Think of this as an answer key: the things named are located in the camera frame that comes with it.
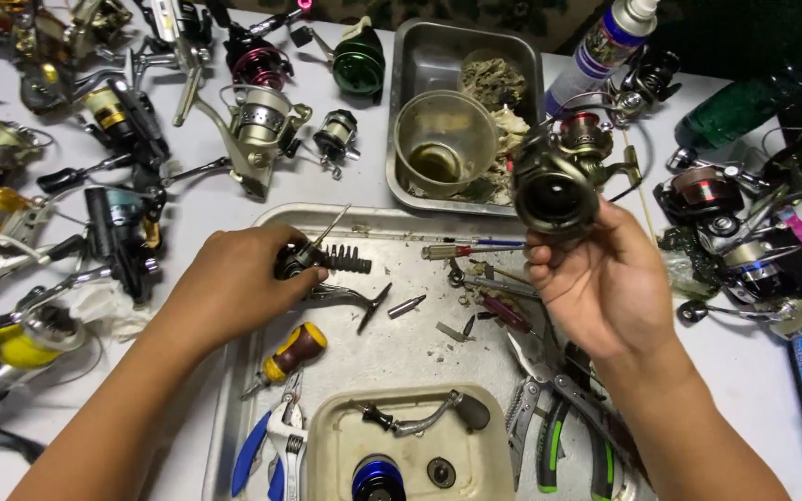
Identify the grey flat metal piece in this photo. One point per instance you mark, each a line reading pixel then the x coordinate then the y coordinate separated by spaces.
pixel 451 332

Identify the yellow brown stubby screwdriver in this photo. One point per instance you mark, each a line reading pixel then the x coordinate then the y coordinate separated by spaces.
pixel 293 355

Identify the black ribbed rubber grip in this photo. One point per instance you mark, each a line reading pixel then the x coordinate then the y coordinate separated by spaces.
pixel 349 259

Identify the silver adjustable wrench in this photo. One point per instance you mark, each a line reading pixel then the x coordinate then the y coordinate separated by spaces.
pixel 291 445

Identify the clear plastic bag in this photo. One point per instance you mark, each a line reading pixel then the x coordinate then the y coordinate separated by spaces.
pixel 683 268

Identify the bronze fishing reel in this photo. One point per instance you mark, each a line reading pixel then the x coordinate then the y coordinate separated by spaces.
pixel 558 181

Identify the pink plastic tag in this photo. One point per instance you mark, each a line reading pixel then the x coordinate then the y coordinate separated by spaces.
pixel 800 228

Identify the silver reel with long crank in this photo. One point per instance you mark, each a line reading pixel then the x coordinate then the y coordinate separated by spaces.
pixel 798 316

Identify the person's right hand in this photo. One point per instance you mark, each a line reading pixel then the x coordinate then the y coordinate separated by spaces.
pixel 610 292

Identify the thin wooden stick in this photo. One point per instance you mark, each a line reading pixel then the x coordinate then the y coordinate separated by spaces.
pixel 641 195

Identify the dirty rags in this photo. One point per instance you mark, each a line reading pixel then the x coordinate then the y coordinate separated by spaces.
pixel 495 83

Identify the large flat metal tray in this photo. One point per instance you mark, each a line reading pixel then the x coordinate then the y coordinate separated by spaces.
pixel 401 348

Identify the silver screwdriver bit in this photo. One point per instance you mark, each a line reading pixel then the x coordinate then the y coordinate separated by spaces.
pixel 406 306

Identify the silver pliers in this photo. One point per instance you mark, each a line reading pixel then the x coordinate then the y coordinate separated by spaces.
pixel 523 410

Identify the silver crank with grey knob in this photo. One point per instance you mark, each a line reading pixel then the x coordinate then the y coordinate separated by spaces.
pixel 470 410

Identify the cream plastic container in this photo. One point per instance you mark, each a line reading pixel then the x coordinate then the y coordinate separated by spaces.
pixel 335 445

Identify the heap of assorted fishing reels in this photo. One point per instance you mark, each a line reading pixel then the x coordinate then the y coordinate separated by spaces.
pixel 255 125

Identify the silver crank with black knob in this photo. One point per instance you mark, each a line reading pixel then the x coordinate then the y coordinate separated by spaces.
pixel 352 298

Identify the person's left hand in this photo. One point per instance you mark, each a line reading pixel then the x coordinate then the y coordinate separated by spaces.
pixel 234 285

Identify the small black reel part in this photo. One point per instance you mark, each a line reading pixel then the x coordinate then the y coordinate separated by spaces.
pixel 296 261

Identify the dark green bottle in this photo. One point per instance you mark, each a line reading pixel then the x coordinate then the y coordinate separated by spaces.
pixel 756 97

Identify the blue reel spool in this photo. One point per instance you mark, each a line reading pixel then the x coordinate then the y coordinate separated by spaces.
pixel 378 477

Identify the small silver spanner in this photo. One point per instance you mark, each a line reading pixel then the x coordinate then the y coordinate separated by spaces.
pixel 491 284

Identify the deep metal pan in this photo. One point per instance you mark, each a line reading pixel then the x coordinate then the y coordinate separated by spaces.
pixel 436 55

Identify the cloudy plastic cup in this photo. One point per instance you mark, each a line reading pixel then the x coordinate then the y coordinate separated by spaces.
pixel 443 139

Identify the small black spinning reel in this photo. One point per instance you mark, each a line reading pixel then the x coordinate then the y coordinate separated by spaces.
pixel 648 76

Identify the white crumpled tissue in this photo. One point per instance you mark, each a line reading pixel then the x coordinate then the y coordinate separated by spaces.
pixel 105 310

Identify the white blue spray can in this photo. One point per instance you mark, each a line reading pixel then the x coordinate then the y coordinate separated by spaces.
pixel 599 49

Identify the black reel with red spool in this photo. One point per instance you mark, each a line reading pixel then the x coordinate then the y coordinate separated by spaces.
pixel 697 191

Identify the blue thin screwdriver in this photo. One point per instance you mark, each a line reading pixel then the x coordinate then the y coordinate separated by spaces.
pixel 498 242

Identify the thin metal rod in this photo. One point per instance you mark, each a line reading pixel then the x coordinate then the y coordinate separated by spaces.
pixel 333 224

